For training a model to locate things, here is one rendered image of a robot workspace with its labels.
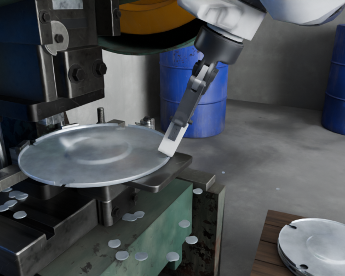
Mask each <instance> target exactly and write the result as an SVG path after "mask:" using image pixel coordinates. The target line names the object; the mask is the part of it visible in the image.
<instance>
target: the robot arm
mask: <svg viewBox="0 0 345 276"><path fill-rule="evenodd" d="M177 4H178V5H179V6H180V7H181V8H183V9H184V10H186V11H187V12H189V13H190V14H192V15H193V16H195V17H196V18H198V19H200V20H203V21H205V22H207V24H206V25H203V26H201V28H200V30H199V32H198V34H197V37H196V39H195V41H194V47H195V48H196V49H197V50H198V51H199V52H202V53H203V55H204V57H203V58H202V60H198V62H196V63H195V64H194V66H193V69H192V74H191V76H190V78H189V81H188V83H187V88H186V90H185V92H184V94H183V97H182V99H181V101H180V103H179V106H178V108H177V110H176V112H175V115H174V116H170V118H169V120H170V121H171V123H170V125H169V127H168V129H167V131H166V133H165V135H164V137H163V140H162V142H161V144H160V146H159V148H158V150H159V151H161V152H162V153H164V154H166V155H168V156H170V157H172V156H173V155H174V153H175V151H176V149H177V147H178V145H179V143H180V141H181V139H182V137H183V135H184V133H185V131H186V129H187V127H188V124H190V125H192V123H193V121H192V120H190V118H191V117H192V116H193V115H194V111H195V109H196V107H197V105H198V103H199V101H200V99H201V98H202V96H203V95H204V94H205V93H206V91H207V90H208V88H209V86H210V84H211V82H213V80H214V79H215V78H216V76H217V74H218V72H219V70H218V69H216V66H217V64H218V62H221V63H223V64H226V65H233V64H235V62H236V60H237V59H238V57H239V55H240V53H241V51H242V49H243V47H244V46H243V43H242V41H243V39H244V38H245V39H248V40H250V41H251V40H252V38H253V36H254V34H255V33H256V31H257V29H258V27H259V26H260V24H261V22H262V20H263V18H264V17H265V15H266V14H267V12H266V10H267V11H268V12H269V14H270V15H271V17H272V18H273V19H274V20H279V21H283V22H289V23H292V24H297V25H299V26H320V25H322V24H325V23H327V22H330V21H332V20H334V19H335V18H336V17H337V16H338V15H339V14H340V13H341V12H342V11H343V9H344V8H345V0H177Z"/></svg>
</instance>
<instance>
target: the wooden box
mask: <svg viewBox="0 0 345 276"><path fill-rule="evenodd" d="M299 219H309V218H307V217H302V216H297V215H292V214H287V213H284V212H278V211H274V210H268V212H267V216H266V220H265V222H264V226H263V230H262V234H261V237H260V241H259V244H258V248H257V251H256V255H255V260H254V263H253V265H252V270H251V273H250V276H296V275H295V274H293V272H291V271H290V270H289V269H288V268H287V267H286V265H284V263H283V262H282V260H281V258H280V256H279V253H278V238H279V233H280V231H281V229H282V228H283V227H284V226H285V225H289V224H290V223H291V222H292V221H295V220H299Z"/></svg>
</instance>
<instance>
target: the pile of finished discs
mask: <svg viewBox="0 0 345 276"><path fill-rule="evenodd" d="M278 253H279V256H280V258H281V260H282V262H283V263H284V265H286V267H287V268H288V269H289V270H290V271H291V272H293V274H295V275H296V276H345V225H344V224H342V223H339V222H336V221H331V220H326V219H321V218H303V219H299V220H295V221H292V222H291V223H290V224H289V225H285V226H284V227H283V228H282V229H281V231H280V233H279V238H278Z"/></svg>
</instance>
